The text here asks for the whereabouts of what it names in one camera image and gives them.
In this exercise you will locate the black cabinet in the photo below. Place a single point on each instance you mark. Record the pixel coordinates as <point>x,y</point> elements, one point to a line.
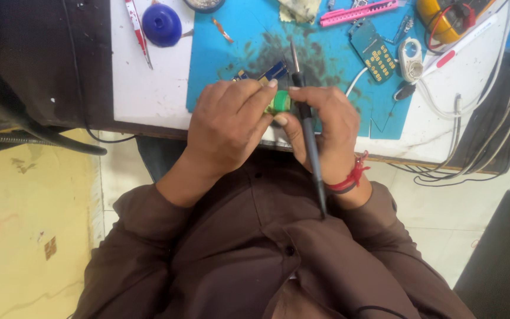
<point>503,261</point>

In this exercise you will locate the white loupe magnifier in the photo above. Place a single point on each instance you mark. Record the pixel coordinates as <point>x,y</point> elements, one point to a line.
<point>411,60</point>

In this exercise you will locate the red and white tweezers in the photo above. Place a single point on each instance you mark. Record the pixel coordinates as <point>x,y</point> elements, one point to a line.
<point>137,31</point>

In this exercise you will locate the person's left hand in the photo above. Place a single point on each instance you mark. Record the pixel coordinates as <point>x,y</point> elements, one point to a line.
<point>222,122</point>

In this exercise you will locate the white pen with red label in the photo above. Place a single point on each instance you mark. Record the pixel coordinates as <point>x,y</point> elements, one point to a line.
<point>458,44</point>

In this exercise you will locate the black soldering iron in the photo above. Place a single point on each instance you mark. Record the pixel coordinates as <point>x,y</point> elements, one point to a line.
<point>311,146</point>

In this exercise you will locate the red thread wristband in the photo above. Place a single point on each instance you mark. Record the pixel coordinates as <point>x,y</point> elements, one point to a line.
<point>350,179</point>

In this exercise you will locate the blue circuit board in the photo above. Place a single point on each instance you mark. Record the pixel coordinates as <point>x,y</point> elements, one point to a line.
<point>272,72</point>

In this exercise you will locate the stained blue work mat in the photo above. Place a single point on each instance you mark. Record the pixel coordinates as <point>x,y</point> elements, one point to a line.
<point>255,35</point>

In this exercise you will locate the yellow multimeter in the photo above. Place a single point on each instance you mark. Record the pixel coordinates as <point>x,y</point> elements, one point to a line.
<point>445,17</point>

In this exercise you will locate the green keypad circuit board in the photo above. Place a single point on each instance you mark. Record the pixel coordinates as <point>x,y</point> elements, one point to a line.
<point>375,55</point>

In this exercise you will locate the round metal tin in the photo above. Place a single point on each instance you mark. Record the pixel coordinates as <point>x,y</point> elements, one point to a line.
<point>204,4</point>

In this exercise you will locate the metal tweezers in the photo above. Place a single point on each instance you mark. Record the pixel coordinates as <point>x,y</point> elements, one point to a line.
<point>403,29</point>

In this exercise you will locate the brown shirt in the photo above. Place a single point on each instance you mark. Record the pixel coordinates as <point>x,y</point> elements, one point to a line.
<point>246,248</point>

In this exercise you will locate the yellowed cloth rag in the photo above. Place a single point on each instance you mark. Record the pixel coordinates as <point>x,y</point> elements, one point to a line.
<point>299,9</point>

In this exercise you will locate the dark side bench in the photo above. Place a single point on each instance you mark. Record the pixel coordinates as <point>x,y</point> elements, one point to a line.
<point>38,57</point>

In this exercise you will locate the pink plastic tool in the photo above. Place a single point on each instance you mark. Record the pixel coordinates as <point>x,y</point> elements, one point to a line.
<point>357,13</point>

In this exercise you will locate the small green solder spool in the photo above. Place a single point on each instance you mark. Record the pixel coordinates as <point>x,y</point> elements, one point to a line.
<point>280,102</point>

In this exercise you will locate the orange flex strip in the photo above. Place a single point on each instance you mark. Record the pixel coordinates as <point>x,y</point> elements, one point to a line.
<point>222,30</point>

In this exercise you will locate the blue round plastic lid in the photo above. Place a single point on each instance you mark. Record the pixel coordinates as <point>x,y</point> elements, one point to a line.
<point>162,24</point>

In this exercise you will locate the person's right hand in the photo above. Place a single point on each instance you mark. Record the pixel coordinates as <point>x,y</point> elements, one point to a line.
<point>332,128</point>

